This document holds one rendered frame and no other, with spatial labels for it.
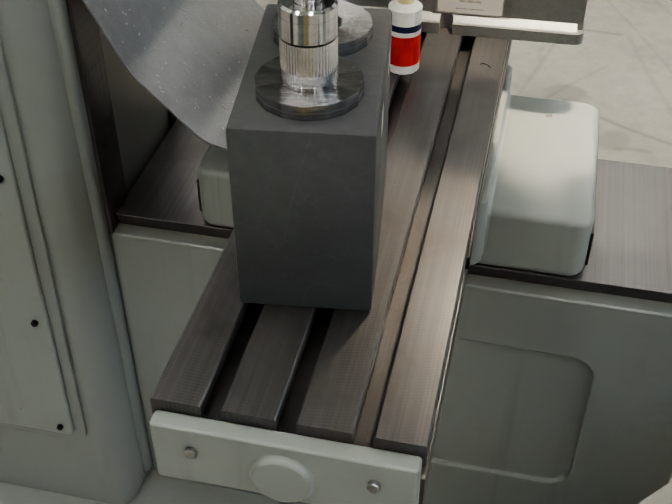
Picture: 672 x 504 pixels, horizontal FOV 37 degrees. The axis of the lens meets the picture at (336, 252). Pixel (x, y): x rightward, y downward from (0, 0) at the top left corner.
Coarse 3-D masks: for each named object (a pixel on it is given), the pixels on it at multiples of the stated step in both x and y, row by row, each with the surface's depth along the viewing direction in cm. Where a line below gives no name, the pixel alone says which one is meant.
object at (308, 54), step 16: (336, 16) 77; (288, 32) 77; (304, 32) 76; (320, 32) 76; (336, 32) 78; (288, 48) 78; (304, 48) 77; (320, 48) 77; (336, 48) 79; (288, 64) 79; (304, 64) 78; (320, 64) 78; (336, 64) 80; (288, 80) 80; (304, 80) 79; (320, 80) 79; (336, 80) 81
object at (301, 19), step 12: (288, 0) 77; (324, 0) 77; (336, 0) 77; (288, 12) 76; (300, 12) 75; (312, 12) 75; (324, 12) 76; (336, 12) 77; (300, 24) 76; (312, 24) 76
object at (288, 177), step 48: (384, 48) 88; (240, 96) 82; (288, 96) 79; (336, 96) 79; (384, 96) 86; (240, 144) 79; (288, 144) 78; (336, 144) 78; (384, 144) 94; (240, 192) 82; (288, 192) 81; (336, 192) 81; (240, 240) 85; (288, 240) 85; (336, 240) 84; (240, 288) 89; (288, 288) 88; (336, 288) 88
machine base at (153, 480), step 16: (144, 480) 164; (160, 480) 164; (176, 480) 164; (0, 496) 162; (16, 496) 162; (32, 496) 162; (48, 496) 162; (64, 496) 162; (144, 496) 162; (160, 496) 162; (176, 496) 162; (192, 496) 162; (208, 496) 162; (224, 496) 162; (240, 496) 162; (256, 496) 162
